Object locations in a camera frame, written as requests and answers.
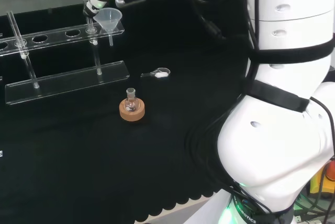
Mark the small round-bottom glass flask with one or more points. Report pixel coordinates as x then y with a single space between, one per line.
130 103

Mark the glass weighing funnel with powder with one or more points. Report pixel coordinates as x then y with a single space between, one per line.
161 73

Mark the clear plastic funnel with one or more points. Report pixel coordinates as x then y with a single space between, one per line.
107 17

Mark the yellow stop button box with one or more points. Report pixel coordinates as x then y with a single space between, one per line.
325 179

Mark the black bench cloth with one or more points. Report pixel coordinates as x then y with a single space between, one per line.
78 156

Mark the clear acrylic funnel stand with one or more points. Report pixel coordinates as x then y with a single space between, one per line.
65 80

